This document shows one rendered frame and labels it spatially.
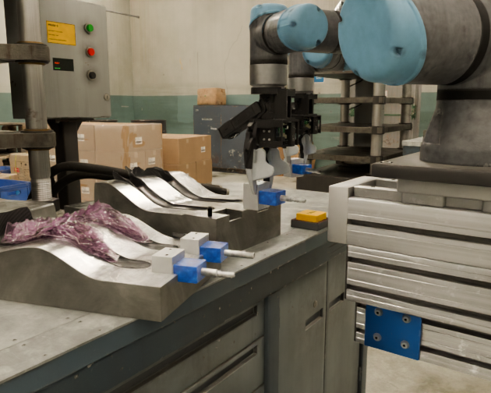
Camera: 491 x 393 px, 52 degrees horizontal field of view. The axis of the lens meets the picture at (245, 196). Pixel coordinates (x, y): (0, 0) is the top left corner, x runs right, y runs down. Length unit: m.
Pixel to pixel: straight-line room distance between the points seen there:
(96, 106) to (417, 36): 1.44
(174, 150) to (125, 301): 5.01
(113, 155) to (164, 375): 4.17
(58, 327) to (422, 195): 0.55
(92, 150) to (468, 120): 4.72
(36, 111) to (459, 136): 1.22
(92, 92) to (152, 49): 8.20
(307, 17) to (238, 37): 8.02
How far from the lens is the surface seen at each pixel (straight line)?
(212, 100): 8.51
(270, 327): 1.24
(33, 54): 1.60
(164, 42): 9.89
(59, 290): 0.85
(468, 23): 0.68
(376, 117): 5.04
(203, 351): 1.06
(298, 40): 0.88
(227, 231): 1.05
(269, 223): 1.19
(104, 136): 5.12
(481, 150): 0.71
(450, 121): 0.73
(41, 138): 1.59
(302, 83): 1.45
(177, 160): 5.75
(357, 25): 0.66
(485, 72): 0.72
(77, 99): 1.85
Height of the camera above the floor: 1.12
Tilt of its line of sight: 10 degrees down
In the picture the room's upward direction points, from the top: straight up
